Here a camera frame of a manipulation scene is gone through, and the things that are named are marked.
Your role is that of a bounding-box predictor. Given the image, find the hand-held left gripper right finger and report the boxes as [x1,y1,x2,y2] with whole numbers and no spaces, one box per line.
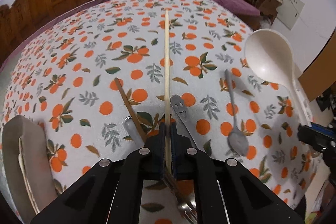
[169,123,306,224]

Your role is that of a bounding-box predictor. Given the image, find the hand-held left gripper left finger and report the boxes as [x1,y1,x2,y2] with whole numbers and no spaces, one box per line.
[30,123,167,224]

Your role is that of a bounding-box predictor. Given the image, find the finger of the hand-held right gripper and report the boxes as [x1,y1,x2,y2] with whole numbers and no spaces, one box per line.
[298,125,331,153]
[308,122,336,134]

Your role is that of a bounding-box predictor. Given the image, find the light wooden chopstick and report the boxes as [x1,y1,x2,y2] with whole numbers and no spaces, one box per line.
[164,10,174,180]
[18,137,36,214]

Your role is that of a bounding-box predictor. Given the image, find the large white plastic spoon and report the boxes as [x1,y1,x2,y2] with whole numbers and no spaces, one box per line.
[244,29,314,126]

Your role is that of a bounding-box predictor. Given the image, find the rectangular metal tray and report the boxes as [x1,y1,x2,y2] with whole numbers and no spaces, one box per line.
[1,115,58,224]

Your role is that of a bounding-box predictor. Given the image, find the metal fork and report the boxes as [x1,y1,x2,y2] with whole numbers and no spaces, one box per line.
[123,116,198,224]

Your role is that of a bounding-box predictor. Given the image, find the small metal spoon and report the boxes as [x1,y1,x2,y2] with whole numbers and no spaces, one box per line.
[224,69,250,157]

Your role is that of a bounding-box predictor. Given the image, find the clear plastic bag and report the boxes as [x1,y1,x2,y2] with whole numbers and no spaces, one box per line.
[260,15,276,29]

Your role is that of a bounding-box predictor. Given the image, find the orange fruit print tablecloth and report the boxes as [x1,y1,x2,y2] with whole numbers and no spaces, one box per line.
[0,0,323,224]

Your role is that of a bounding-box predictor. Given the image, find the wooden side table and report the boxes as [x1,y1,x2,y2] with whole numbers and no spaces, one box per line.
[259,0,282,22]

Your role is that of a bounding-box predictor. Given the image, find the metal utensil with smiley handle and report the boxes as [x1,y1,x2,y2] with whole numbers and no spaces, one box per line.
[171,95,196,147]

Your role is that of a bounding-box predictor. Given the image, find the white wall distribution box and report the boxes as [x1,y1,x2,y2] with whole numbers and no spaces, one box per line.
[281,0,305,30]

